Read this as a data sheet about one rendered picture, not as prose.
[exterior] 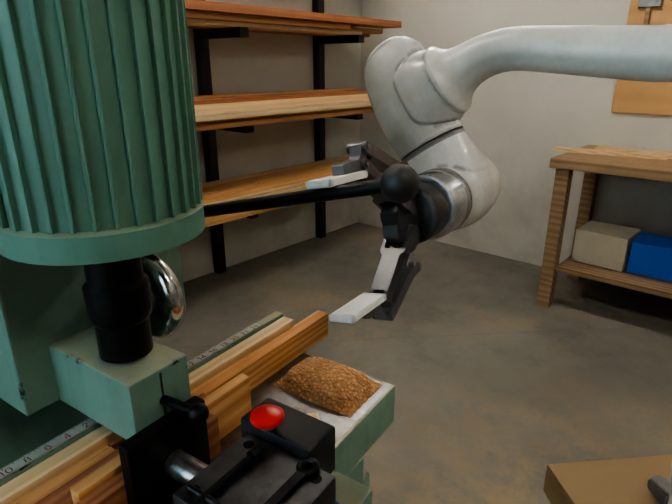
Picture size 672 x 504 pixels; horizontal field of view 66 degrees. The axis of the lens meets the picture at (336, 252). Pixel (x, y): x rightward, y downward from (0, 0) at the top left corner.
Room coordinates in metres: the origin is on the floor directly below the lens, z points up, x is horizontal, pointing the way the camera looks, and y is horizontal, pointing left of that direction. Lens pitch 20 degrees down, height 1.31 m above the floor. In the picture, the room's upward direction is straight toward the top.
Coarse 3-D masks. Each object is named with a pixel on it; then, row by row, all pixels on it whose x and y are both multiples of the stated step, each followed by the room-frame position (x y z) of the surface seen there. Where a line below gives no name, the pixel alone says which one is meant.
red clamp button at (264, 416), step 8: (256, 408) 0.38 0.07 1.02; (264, 408) 0.38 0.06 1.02; (272, 408) 0.38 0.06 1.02; (280, 408) 0.39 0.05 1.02; (256, 416) 0.37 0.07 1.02; (264, 416) 0.37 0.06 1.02; (272, 416) 0.37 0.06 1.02; (280, 416) 0.37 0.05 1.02; (256, 424) 0.37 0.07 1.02; (264, 424) 0.36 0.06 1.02; (272, 424) 0.37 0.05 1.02
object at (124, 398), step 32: (64, 352) 0.46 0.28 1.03; (96, 352) 0.46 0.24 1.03; (160, 352) 0.46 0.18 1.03; (64, 384) 0.47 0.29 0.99; (96, 384) 0.43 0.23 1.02; (128, 384) 0.41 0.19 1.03; (160, 384) 0.43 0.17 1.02; (96, 416) 0.44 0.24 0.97; (128, 416) 0.41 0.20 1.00; (160, 416) 0.43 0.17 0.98
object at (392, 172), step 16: (384, 176) 0.44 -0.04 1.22; (400, 176) 0.43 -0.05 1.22; (416, 176) 0.44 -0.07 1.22; (288, 192) 0.52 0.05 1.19; (304, 192) 0.50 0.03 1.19; (320, 192) 0.49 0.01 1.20; (336, 192) 0.48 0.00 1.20; (352, 192) 0.47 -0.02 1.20; (368, 192) 0.46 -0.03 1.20; (384, 192) 0.44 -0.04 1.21; (400, 192) 0.43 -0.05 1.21; (416, 192) 0.44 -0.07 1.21; (208, 208) 0.58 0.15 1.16; (224, 208) 0.56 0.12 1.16; (240, 208) 0.55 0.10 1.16; (256, 208) 0.54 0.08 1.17
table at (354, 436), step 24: (264, 384) 0.60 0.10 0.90; (384, 384) 0.60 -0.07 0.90; (312, 408) 0.55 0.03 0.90; (360, 408) 0.55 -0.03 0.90; (384, 408) 0.58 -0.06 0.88; (240, 432) 0.50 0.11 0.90; (336, 432) 0.50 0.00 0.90; (360, 432) 0.52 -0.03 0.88; (336, 456) 0.48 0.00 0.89; (360, 456) 0.53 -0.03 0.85
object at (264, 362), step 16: (304, 320) 0.71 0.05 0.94; (320, 320) 0.72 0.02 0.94; (288, 336) 0.66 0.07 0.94; (304, 336) 0.69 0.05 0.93; (320, 336) 0.72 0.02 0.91; (256, 352) 0.62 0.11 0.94; (272, 352) 0.63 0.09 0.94; (288, 352) 0.65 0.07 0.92; (240, 368) 0.58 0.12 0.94; (256, 368) 0.60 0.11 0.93; (272, 368) 0.62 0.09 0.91; (208, 384) 0.54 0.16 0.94; (256, 384) 0.60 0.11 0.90; (80, 464) 0.41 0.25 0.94; (64, 480) 0.39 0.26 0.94; (32, 496) 0.37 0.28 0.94
